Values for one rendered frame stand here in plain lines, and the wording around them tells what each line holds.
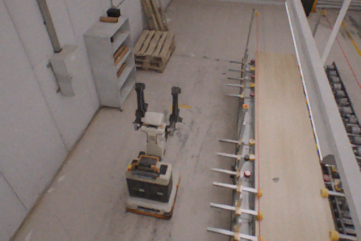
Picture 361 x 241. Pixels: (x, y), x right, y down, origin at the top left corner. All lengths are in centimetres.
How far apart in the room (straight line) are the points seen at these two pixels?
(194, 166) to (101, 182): 144
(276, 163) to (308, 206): 56
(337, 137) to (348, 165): 17
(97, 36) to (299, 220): 368
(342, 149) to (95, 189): 344
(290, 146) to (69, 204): 307
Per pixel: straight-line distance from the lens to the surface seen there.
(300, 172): 349
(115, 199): 416
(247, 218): 332
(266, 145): 363
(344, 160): 156
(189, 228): 388
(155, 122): 315
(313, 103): 199
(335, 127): 171
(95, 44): 467
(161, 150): 348
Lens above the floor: 352
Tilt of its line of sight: 40 degrees down
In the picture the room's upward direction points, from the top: straight up
